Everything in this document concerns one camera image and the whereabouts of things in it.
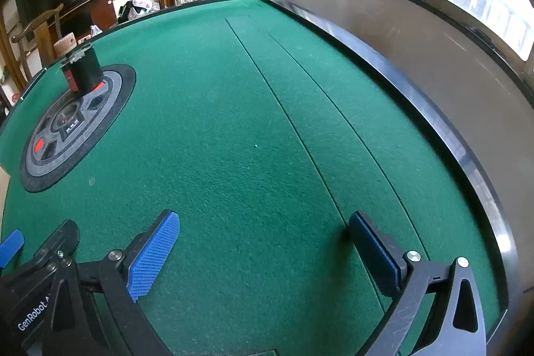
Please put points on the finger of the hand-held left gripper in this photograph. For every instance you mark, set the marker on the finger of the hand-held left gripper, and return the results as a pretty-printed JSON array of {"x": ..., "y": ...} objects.
[
  {"x": 10, "y": 245},
  {"x": 62, "y": 239}
]

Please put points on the plain wooden armchair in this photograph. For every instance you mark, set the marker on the plain wooden armchair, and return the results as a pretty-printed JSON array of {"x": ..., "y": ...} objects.
[{"x": 41, "y": 31}]

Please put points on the black cylinder with red label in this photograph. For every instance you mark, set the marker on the black cylinder with red label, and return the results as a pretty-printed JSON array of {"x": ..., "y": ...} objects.
[{"x": 85, "y": 70}]

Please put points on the brown wooden television cabinet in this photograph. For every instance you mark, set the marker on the brown wooden television cabinet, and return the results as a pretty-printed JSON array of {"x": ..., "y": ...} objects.
[{"x": 100, "y": 12}]

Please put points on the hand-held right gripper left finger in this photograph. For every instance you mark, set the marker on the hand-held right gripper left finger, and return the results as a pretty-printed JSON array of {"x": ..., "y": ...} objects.
[{"x": 155, "y": 251}]

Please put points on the pile of plastic bags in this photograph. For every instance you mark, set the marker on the pile of plastic bags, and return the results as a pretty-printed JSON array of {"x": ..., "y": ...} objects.
[{"x": 137, "y": 7}]

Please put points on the round grey table control panel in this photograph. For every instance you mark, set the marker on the round grey table control panel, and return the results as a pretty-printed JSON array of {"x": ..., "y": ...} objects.
[{"x": 46, "y": 164}]

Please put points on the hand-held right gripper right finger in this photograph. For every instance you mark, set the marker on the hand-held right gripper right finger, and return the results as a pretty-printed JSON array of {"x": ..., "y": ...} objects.
[{"x": 375, "y": 254}]

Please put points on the small white bag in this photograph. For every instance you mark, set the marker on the small white bag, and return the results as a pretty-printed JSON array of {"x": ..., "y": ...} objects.
[{"x": 95, "y": 30}]

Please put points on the green felt mahjong table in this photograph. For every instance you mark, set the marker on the green felt mahjong table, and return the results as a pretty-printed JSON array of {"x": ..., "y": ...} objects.
[{"x": 417, "y": 89}]

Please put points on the small wooden block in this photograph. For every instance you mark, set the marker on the small wooden block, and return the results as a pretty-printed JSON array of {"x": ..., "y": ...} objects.
[{"x": 65, "y": 43}]

